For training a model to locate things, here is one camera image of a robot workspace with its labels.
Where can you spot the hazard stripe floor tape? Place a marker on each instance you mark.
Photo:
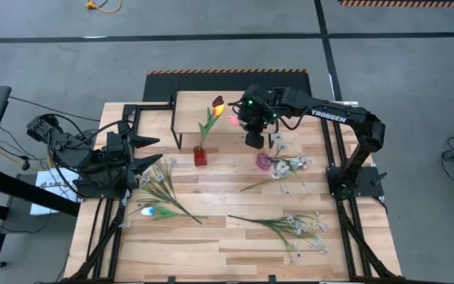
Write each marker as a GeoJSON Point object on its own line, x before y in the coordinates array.
{"type": "Point", "coordinates": [408, 3]}

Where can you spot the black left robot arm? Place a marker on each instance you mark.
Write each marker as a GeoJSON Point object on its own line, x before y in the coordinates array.
{"type": "Point", "coordinates": [73, 158]}

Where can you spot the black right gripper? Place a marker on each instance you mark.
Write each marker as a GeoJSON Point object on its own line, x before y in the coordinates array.
{"type": "Point", "coordinates": [258, 112]}

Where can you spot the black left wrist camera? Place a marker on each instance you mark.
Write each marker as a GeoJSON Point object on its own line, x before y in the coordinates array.
{"type": "Point", "coordinates": [114, 142]}

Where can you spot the pink artificial tulip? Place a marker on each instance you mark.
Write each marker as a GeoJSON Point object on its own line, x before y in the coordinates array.
{"type": "Point", "coordinates": [234, 120]}

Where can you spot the pink ribbed glass vase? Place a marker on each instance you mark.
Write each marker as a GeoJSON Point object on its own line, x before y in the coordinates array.
{"type": "Point", "coordinates": [259, 161]}

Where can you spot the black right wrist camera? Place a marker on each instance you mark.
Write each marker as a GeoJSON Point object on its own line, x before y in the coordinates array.
{"type": "Point", "coordinates": [255, 140]}

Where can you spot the yellow orange artificial tulip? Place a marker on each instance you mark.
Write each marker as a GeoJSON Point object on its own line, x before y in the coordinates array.
{"type": "Point", "coordinates": [219, 110]}

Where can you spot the wooden shelf black metal frame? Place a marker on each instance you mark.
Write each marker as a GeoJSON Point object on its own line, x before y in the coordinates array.
{"type": "Point", "coordinates": [191, 114]}

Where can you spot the blue white artificial tulip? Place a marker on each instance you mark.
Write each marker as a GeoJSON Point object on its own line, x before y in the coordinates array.
{"type": "Point", "coordinates": [147, 211]}

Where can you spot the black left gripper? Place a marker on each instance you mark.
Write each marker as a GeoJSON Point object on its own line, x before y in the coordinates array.
{"type": "Point", "coordinates": [122, 165]}

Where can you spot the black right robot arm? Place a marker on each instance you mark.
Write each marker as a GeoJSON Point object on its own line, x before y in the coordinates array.
{"type": "Point", "coordinates": [329, 114]}

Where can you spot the black table clamp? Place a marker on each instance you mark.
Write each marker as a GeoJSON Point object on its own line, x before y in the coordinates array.
{"type": "Point", "coordinates": [272, 278]}
{"type": "Point", "coordinates": [171, 279]}

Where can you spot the red ribbed glass vase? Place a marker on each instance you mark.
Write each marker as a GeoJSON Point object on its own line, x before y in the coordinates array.
{"type": "Point", "coordinates": [200, 157]}

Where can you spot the white printed paper sheet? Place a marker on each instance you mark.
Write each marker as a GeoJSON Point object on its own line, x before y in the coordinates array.
{"type": "Point", "coordinates": [45, 197]}

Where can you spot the white veined artificial flower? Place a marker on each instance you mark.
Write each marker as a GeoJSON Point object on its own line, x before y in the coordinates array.
{"type": "Point", "coordinates": [126, 196]}

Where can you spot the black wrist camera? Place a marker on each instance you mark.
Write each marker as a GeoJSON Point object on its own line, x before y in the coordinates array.
{"type": "Point", "coordinates": [114, 142]}
{"type": "Point", "coordinates": [255, 140]}

